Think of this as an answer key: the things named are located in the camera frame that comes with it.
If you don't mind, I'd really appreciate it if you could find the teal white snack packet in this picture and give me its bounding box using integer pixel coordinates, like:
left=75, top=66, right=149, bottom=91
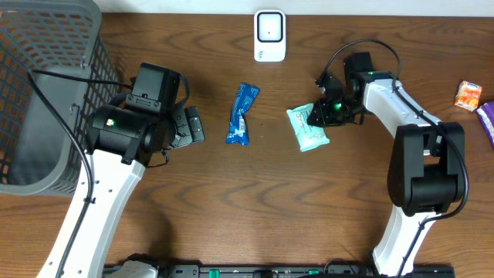
left=286, top=103, right=330, bottom=152

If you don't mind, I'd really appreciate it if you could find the blue snack wrapper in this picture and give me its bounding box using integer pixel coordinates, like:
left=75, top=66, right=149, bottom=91
left=225, top=83, right=260, bottom=146

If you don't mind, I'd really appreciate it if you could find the grey plastic mesh basket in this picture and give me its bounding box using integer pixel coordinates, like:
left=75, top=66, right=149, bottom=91
left=1, top=0, right=120, bottom=196

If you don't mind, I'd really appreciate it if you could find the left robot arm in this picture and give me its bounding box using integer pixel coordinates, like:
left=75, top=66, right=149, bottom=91
left=39, top=63, right=205, bottom=277

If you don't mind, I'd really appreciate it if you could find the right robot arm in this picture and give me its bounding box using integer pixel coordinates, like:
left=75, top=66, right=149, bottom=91
left=307, top=52, right=469, bottom=277

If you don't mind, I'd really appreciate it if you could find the orange Kleenex tissue pack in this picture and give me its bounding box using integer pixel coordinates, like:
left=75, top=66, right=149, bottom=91
left=454, top=81, right=482, bottom=111

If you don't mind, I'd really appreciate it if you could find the red purple snack bag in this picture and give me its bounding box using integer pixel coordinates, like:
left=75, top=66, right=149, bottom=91
left=475, top=101, right=494, bottom=147

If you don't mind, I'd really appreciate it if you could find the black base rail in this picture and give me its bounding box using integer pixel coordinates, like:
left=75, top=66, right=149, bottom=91
left=102, top=263, right=456, bottom=278

